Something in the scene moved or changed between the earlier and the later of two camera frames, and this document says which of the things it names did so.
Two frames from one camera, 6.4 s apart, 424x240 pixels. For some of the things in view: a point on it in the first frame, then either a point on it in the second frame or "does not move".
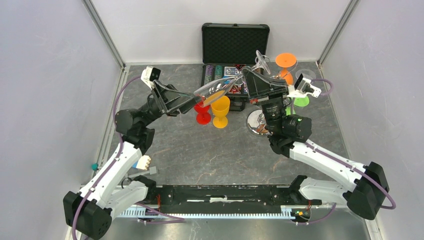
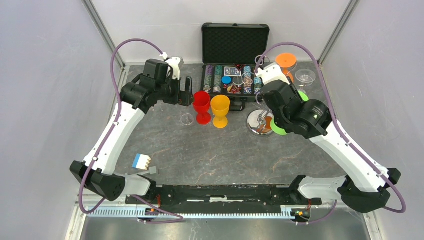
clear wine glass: (212, 91) to (187, 119)
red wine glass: (203, 116) does not move
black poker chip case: (226, 49) does not move
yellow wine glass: (220, 107) does not move
